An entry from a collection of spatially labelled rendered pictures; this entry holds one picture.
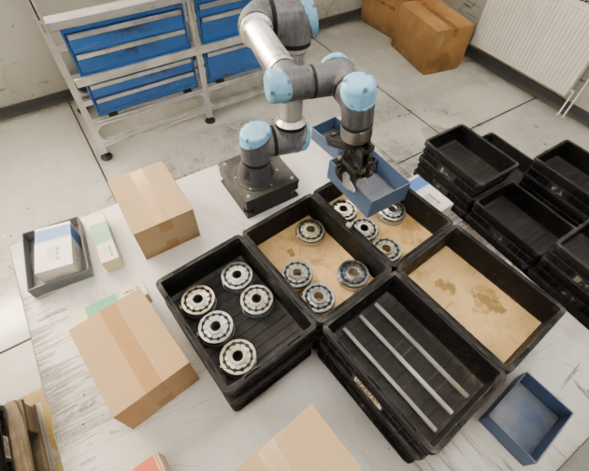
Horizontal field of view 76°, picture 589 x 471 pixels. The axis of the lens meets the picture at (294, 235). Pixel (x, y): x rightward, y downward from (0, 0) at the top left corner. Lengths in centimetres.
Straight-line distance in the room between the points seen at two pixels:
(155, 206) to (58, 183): 168
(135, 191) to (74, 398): 71
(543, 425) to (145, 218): 142
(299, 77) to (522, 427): 115
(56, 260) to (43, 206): 145
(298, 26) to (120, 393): 113
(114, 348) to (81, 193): 185
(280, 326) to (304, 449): 35
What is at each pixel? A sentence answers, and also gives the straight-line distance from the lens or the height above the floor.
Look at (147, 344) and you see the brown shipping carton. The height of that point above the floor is 86.
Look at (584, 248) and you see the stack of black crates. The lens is 223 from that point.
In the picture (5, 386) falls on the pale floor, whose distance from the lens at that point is 237.
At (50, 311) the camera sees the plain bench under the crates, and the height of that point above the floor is 70.
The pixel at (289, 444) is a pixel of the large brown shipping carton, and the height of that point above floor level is 90.
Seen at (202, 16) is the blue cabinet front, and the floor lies 78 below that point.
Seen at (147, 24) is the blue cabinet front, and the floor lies 81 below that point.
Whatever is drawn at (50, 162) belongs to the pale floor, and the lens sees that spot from 327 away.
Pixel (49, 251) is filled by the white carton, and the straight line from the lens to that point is 157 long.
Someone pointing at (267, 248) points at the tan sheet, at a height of 83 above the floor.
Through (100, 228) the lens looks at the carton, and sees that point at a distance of 160.
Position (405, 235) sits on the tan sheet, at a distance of 141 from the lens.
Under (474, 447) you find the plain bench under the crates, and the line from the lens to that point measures 133.
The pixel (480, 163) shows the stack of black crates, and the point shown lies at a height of 49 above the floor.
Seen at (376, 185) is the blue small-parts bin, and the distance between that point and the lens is 120.
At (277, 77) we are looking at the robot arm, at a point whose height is 145.
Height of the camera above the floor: 190
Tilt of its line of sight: 53 degrees down
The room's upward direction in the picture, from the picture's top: 2 degrees clockwise
